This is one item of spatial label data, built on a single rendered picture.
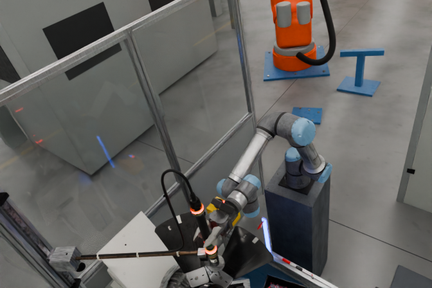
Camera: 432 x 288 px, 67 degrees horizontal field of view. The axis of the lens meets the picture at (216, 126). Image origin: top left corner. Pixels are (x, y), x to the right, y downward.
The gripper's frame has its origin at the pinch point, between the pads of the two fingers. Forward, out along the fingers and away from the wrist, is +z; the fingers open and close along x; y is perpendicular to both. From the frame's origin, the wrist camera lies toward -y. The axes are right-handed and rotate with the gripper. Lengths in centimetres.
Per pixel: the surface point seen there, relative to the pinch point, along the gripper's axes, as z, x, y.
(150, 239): 3.0, 35.3, 24.0
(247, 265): -14.6, -5.7, 33.9
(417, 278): -40, -64, 26
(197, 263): 1.0, 6.7, 21.1
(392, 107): -317, 7, 152
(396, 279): -37, -58, 27
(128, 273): 19.2, 33.1, 26.6
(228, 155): -94, 70, 68
